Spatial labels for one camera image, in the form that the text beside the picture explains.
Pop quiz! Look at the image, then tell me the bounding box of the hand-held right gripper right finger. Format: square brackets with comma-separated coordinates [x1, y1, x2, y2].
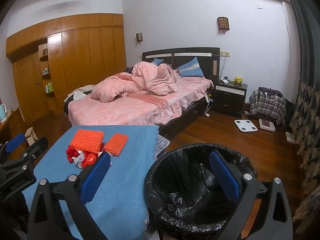
[209, 150, 294, 240]

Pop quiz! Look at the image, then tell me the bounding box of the floral curtain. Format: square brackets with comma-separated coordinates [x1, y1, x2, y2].
[280, 0, 320, 230]

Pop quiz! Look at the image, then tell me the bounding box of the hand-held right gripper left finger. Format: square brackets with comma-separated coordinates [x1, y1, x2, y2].
[27, 152, 112, 240]

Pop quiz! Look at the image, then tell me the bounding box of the small wooden stool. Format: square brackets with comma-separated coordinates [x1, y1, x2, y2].
[25, 127, 38, 146]

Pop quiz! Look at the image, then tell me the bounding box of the blue tablecloth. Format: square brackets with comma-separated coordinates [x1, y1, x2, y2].
[21, 125, 160, 240]

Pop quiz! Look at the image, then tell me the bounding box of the grey quilted cloth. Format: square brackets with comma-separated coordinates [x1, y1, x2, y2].
[154, 132, 171, 156]

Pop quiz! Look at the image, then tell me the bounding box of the small orange foam mesh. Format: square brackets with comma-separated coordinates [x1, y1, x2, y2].
[104, 133, 129, 157]

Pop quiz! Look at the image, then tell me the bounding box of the bin with black bag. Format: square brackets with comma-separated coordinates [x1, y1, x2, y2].
[144, 144, 258, 236]

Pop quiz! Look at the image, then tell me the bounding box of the pile of clothes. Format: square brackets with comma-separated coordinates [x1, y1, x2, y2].
[64, 85, 97, 103]

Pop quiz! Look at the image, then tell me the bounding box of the large wall lamp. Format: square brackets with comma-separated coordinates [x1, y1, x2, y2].
[217, 17, 229, 31]

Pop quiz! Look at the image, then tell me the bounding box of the red cloth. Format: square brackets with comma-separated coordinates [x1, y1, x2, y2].
[66, 146, 84, 164]

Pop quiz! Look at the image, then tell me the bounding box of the dark wooden bed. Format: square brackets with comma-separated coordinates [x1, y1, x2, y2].
[64, 47, 222, 136]

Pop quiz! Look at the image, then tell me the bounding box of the plaid clothing pile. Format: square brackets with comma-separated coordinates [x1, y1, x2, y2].
[249, 87, 287, 126]

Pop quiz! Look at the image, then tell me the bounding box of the large blue pillow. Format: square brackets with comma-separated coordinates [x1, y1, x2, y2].
[177, 57, 205, 78]

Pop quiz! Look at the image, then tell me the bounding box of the white grey cloth scrap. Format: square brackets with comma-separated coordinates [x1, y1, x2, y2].
[72, 155, 87, 169]

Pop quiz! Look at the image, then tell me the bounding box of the dark nightstand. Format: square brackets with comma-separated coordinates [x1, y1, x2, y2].
[212, 80, 248, 119]

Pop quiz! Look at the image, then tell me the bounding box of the shiny red wrapper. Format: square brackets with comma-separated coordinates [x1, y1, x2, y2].
[82, 152, 100, 168]

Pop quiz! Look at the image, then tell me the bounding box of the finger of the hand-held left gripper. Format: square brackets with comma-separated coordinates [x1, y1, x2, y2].
[15, 137, 49, 165]
[0, 133, 27, 160]

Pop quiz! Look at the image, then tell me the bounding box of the pinkish bathroom scale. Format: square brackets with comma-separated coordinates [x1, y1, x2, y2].
[258, 119, 276, 132]

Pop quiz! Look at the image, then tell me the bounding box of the white bathroom scale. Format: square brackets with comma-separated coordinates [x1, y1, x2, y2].
[234, 119, 258, 132]

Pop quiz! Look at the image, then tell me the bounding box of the wooden wardrobe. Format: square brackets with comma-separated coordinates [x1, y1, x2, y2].
[5, 13, 127, 125]

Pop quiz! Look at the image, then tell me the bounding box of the large orange foam mesh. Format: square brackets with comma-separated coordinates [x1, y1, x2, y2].
[69, 129, 105, 154]

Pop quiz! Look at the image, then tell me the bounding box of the pink duvet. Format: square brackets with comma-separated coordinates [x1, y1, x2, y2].
[90, 62, 178, 103]

